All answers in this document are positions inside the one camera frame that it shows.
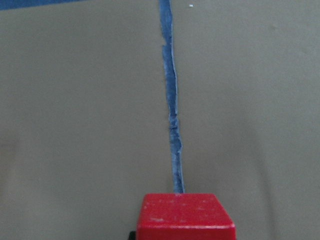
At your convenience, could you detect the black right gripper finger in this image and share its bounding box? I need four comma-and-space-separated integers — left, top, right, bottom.
128, 231, 136, 240

